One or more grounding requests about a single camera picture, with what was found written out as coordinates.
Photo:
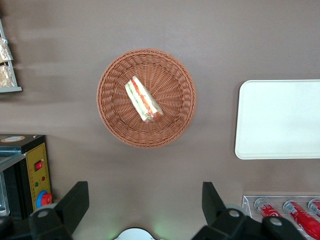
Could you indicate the grey metal snack rack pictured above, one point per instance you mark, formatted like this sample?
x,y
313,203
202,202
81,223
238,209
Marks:
x,y
13,77

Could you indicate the red aluminium soda bottle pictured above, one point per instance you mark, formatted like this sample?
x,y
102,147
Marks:
x,y
315,206
302,218
268,208

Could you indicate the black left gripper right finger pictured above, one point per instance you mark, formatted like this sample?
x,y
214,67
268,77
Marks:
x,y
215,207

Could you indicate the black and yellow food warmer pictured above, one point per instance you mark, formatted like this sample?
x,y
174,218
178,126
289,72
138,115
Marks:
x,y
22,175

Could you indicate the clear bag of pale snacks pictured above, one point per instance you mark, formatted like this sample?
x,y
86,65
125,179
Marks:
x,y
5,76
3,50

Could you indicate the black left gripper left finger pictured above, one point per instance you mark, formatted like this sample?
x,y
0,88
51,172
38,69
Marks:
x,y
72,205

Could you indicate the beige rectangular plastic tray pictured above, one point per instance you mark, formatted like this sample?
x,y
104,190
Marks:
x,y
280,120

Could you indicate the round brown wicker basket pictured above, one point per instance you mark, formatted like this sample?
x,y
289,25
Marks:
x,y
172,120

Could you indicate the triangular sandwich with vegetable filling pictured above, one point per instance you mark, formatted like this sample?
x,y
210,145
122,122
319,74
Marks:
x,y
143,101

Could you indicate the clear acrylic bottle rack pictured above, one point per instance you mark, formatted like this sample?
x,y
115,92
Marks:
x,y
248,205

